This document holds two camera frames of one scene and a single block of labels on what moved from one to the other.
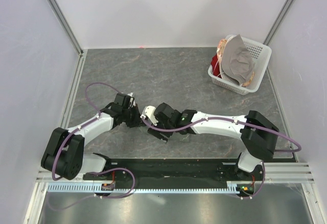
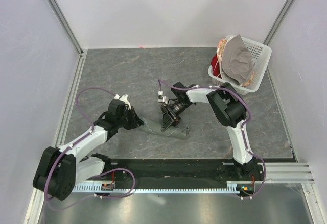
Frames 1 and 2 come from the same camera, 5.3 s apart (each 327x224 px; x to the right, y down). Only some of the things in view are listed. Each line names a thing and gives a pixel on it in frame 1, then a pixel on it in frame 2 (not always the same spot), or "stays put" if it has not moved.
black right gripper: x=157 y=133 → x=168 y=121
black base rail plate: x=206 y=170 stays put
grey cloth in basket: x=237 y=59 stays put
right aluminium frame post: x=284 y=10 stays put
